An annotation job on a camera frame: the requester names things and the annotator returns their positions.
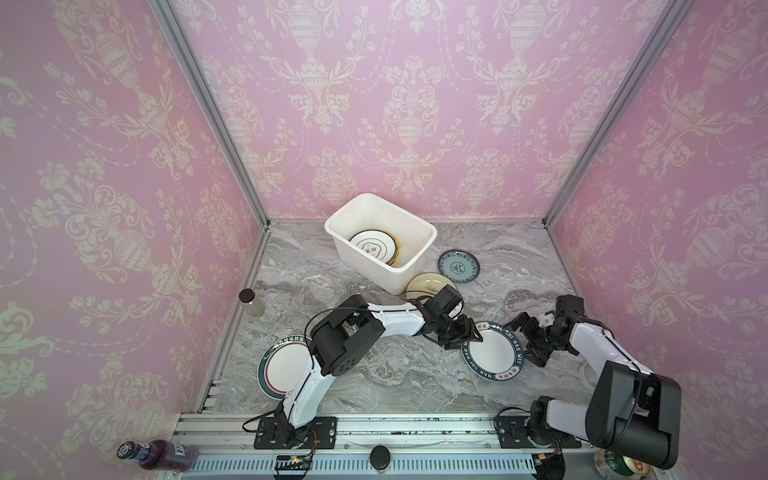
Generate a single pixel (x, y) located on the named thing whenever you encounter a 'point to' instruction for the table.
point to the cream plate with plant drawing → (423, 286)
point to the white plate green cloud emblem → (379, 244)
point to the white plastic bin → (416, 237)
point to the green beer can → (609, 464)
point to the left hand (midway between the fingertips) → (479, 346)
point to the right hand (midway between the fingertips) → (514, 336)
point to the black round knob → (380, 456)
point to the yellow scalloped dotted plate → (390, 249)
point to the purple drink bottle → (162, 454)
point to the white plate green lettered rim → (499, 356)
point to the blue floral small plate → (459, 265)
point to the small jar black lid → (254, 306)
